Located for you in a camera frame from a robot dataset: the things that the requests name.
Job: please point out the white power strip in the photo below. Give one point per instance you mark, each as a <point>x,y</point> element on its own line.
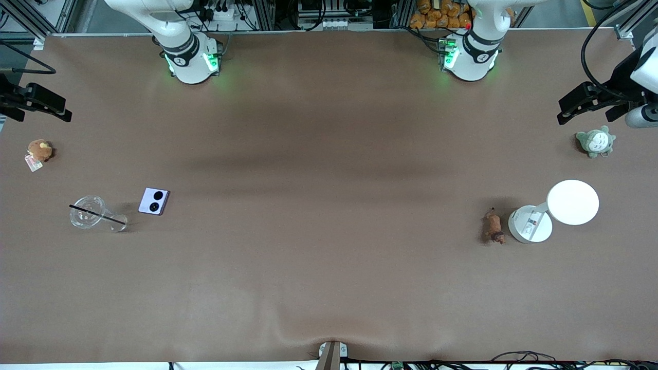
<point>221,14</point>

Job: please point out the black straw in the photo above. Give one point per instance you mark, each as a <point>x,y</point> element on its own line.
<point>97,215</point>

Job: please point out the lilac flip phone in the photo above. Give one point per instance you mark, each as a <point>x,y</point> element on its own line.
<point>154,201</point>

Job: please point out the grey Totoro plush toy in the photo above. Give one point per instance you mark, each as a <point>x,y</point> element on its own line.
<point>596,142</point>

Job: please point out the orange plush toy pile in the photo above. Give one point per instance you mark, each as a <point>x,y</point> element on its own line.
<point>437,18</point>

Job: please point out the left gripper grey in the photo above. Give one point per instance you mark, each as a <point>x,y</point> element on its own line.
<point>620,77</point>

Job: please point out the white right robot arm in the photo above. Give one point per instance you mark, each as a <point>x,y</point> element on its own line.
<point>190,61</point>

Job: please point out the white round desk lamp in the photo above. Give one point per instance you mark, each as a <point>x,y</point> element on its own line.
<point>573,202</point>

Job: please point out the brown plush toy with tag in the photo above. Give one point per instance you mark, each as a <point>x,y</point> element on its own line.
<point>40,150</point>

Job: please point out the brown lion statue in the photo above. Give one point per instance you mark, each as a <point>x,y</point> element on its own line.
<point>494,224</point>

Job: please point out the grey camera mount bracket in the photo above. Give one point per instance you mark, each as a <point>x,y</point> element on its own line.
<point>331,357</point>

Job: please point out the white terminal block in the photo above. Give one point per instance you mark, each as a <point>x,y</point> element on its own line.
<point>334,23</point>

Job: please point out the clear plastic cup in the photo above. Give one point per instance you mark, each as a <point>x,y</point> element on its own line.
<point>82,220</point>

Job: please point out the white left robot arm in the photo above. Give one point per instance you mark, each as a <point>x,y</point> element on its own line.
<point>470,61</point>

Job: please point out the aluminium frame profile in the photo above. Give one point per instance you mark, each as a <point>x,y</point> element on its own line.
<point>635,20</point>
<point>36,18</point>

